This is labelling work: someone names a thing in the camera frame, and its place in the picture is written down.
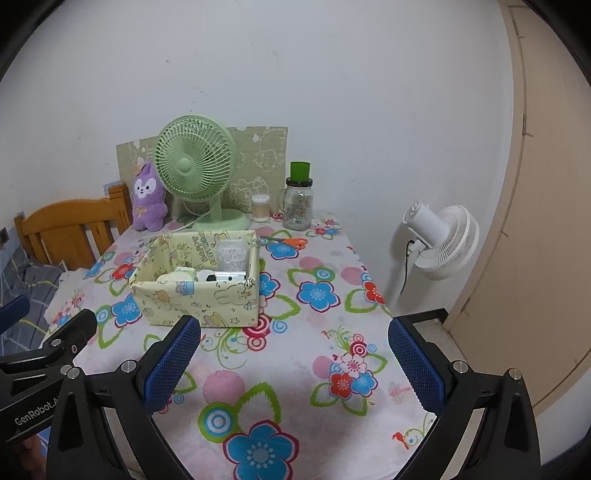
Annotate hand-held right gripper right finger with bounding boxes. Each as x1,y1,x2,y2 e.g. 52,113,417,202
388,316,541,480

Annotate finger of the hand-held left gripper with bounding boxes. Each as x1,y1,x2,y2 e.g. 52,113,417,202
0,295,31,334
39,310,99,370

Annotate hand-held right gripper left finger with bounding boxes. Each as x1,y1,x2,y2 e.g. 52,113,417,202
46,315,201,480

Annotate yellow cartoon storage box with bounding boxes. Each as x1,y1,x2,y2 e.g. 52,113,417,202
130,231,260,329

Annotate grey plaid bedding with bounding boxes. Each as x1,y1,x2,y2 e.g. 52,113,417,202
0,263,63,352

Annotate wooden chair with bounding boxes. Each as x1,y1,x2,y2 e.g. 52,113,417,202
14,183,132,271

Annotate floral tablecloth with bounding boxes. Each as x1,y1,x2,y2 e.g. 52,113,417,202
39,217,444,480

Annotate white standing fan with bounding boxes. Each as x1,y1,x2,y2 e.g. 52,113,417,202
392,200,481,315

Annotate purple plush toy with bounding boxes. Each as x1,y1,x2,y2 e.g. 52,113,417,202
132,161,169,232

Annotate cotton swab container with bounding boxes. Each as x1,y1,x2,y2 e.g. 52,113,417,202
250,194,271,222

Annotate glass jar with green lid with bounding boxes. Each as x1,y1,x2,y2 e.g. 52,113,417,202
277,161,315,230

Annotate green desk fan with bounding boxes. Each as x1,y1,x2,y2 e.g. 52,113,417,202
154,115,251,230

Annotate beige door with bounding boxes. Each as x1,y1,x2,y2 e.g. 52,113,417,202
445,0,591,416

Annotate green cartoon printed board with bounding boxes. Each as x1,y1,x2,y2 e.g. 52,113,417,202
115,126,289,217

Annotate black fan cable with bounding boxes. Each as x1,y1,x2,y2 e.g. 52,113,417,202
402,240,416,296

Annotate white fan cable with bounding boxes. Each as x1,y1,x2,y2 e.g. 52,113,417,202
139,217,204,247

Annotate orange handled scissors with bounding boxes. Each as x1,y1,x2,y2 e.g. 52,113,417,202
261,236,308,249

